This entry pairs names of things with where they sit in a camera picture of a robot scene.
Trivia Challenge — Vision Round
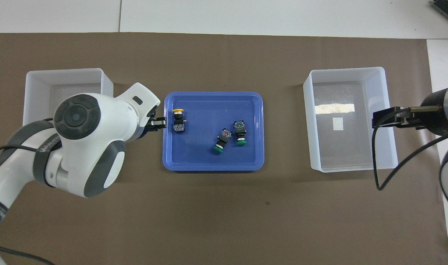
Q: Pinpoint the blue plastic tray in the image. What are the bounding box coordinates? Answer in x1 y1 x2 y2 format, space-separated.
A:
162 91 265 172

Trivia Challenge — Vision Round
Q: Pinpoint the green push button switch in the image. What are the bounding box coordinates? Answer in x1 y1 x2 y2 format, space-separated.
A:
213 128 232 153
234 120 248 146

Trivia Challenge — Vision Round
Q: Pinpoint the brown paper table mat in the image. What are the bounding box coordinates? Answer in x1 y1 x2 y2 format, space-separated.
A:
0 32 448 265

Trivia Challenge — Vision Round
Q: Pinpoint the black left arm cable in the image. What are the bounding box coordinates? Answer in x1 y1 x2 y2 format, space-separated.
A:
0 118 63 265

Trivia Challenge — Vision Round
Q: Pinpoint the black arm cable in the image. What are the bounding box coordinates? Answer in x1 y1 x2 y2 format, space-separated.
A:
0 118 63 265
372 106 448 191

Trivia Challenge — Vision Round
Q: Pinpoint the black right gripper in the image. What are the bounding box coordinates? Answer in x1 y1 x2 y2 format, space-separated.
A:
373 107 427 130

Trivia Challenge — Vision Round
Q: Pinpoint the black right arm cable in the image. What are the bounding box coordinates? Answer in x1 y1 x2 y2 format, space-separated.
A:
372 106 448 191

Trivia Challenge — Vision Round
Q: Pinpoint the white translucent plastic box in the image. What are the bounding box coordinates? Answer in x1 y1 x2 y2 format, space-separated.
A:
303 67 398 173
22 68 114 127

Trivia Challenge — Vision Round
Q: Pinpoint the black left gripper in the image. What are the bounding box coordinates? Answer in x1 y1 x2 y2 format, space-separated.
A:
146 117 168 134

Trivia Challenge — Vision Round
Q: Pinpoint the yellow push button switch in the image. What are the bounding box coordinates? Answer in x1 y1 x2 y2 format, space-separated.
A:
172 108 188 134

